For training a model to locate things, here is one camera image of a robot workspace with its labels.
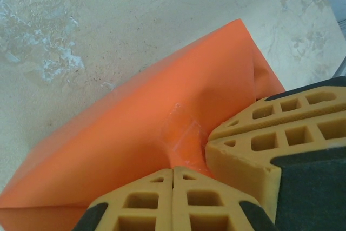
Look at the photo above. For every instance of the clear tape piece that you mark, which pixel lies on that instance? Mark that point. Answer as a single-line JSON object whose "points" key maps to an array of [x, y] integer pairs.
{"points": [[183, 141]]}

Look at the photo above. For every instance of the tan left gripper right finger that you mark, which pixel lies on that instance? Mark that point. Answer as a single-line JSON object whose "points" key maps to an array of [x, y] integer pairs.
{"points": [[205, 204]]}

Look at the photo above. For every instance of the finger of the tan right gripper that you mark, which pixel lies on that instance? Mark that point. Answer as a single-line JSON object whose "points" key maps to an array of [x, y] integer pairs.
{"points": [[297, 182], [297, 106]]}

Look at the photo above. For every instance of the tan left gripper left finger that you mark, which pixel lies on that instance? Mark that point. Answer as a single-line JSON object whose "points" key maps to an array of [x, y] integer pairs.
{"points": [[140, 206]]}

